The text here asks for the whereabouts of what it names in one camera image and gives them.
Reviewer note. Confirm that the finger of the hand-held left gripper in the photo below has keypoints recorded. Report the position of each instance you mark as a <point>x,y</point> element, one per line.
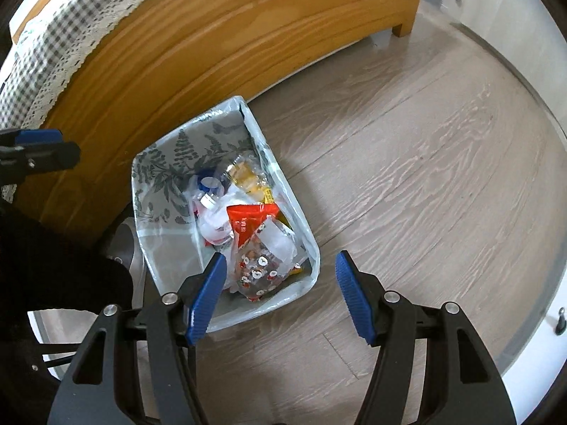
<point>40,137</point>
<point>53,157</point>

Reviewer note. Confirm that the fern print trash bin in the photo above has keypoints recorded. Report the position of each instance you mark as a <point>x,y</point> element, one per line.
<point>168,172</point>

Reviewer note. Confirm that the red and clear candy bag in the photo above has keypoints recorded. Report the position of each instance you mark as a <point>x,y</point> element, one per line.
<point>241,225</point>

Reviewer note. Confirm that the brown checkered blanket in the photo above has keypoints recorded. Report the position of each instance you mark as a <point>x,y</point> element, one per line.
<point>44,44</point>

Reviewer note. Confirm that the orange drink plastic bottle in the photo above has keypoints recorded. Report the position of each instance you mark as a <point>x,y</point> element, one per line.
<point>246,177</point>

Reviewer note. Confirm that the wooden bed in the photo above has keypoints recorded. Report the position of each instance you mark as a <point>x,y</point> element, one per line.
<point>177,53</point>

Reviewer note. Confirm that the blue cap plastic bottle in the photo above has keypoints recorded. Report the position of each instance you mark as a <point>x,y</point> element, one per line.
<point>207,183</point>

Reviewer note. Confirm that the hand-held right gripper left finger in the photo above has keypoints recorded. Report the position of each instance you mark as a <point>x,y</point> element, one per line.
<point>206,296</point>

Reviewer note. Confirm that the clear plastic wrap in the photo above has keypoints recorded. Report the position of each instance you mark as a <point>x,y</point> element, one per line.
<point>277,243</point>

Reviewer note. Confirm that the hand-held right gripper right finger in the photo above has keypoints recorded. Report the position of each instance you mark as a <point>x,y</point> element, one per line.
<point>354,296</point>

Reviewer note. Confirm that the pink label plastic bottle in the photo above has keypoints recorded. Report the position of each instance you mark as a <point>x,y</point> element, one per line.
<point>212,221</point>

